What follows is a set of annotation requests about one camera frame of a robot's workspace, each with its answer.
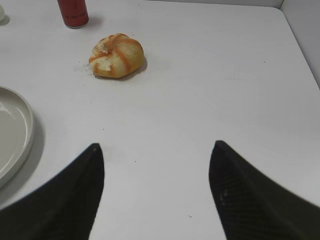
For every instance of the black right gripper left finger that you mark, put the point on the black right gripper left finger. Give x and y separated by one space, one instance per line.
64 208

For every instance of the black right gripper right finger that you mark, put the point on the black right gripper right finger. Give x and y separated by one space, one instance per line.
251 206

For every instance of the beige round plate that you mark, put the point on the beige round plate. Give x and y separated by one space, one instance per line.
17 131

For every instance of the orange striped bread roll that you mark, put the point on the orange striped bread roll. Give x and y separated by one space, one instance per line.
116 56

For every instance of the red soda can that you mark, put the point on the red soda can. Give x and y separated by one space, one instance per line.
74 12

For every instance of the white egg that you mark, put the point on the white egg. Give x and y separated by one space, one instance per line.
2 13

